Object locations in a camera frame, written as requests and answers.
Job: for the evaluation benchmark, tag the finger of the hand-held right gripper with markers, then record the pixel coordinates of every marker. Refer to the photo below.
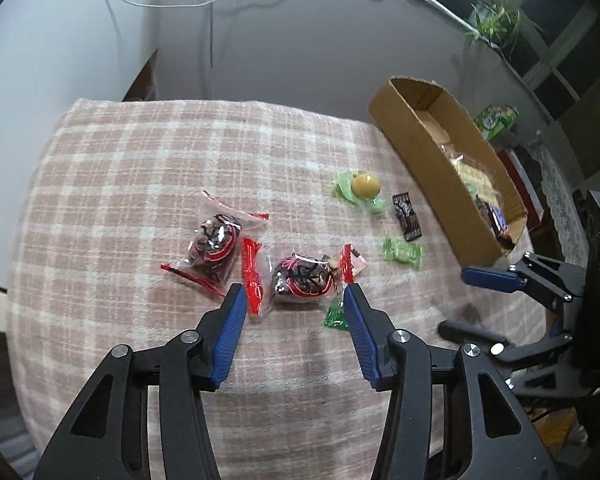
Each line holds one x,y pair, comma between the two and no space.
490,278
460,329

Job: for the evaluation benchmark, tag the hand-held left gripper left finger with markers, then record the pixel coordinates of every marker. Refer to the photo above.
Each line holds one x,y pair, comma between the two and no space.
227,335

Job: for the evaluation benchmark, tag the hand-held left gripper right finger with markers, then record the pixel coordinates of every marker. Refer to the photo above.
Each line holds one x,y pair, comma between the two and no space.
361,335

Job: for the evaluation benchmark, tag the small dark green candy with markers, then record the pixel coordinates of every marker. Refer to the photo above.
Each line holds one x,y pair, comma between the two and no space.
336,317

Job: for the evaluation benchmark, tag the brown blue chocolate bar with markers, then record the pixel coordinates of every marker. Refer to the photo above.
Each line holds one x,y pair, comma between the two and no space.
500,225

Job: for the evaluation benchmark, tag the red stick snack packet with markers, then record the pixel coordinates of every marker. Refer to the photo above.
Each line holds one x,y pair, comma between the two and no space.
250,275

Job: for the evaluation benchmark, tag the small pink red packet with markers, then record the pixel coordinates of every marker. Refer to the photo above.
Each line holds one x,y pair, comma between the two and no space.
352,262

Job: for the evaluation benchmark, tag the round red black snack packet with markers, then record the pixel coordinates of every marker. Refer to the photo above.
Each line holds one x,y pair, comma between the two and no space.
302,277
215,242

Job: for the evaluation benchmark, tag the light green candy packet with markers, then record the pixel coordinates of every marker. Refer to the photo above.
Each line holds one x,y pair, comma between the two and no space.
402,251

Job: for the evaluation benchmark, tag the black candy packet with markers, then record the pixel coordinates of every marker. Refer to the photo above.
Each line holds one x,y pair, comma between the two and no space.
406,217

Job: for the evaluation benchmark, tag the clear sandwich bread packet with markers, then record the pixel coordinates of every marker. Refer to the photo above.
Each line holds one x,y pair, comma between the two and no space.
472,175

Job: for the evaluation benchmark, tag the green packet with yellow ball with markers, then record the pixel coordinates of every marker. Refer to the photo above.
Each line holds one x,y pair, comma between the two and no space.
365,186

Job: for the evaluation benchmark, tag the cardboard box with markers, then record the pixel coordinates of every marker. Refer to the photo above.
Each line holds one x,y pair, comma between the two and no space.
410,150

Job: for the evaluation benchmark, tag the red storage box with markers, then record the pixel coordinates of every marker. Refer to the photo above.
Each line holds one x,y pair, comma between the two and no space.
525,185

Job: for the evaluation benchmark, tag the white lace tablecloth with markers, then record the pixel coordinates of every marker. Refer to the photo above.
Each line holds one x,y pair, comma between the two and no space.
550,175

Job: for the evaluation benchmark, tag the green tall carton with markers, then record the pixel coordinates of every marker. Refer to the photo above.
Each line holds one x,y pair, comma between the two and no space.
495,117

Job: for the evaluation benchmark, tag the white framed window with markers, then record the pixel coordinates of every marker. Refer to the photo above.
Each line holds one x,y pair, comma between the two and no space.
560,45

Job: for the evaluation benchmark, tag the potted spider plant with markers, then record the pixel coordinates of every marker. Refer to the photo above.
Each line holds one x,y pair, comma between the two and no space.
500,15

